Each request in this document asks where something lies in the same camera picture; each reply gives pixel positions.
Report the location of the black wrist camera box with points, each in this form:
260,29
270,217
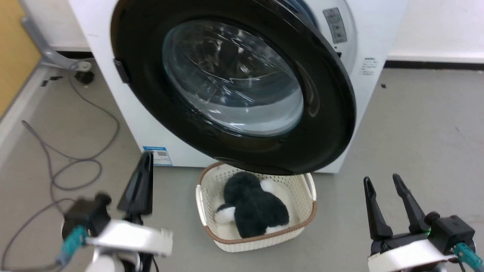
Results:
89,213
452,230

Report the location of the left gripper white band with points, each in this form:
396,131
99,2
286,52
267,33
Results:
128,238

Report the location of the small printed text sticker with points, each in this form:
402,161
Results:
369,66

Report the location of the black round washing machine door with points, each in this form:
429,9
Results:
234,75

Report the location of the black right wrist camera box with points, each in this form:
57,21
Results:
452,230

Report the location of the white washing machine body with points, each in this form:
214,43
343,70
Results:
113,94

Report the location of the grey metal furniture leg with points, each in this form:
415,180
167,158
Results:
45,49

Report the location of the black and white plush toy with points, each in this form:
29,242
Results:
253,207

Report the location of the yellow wooden panel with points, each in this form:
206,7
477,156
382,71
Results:
15,49

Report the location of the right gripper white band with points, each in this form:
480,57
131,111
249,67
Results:
408,253

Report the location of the blue energy label sticker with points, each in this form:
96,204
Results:
159,155

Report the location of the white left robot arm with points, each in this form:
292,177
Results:
106,264

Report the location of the cream plastic laundry basket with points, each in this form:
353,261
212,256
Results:
211,189

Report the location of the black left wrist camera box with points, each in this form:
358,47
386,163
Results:
89,213

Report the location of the grey warning label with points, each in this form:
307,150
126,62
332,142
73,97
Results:
335,24

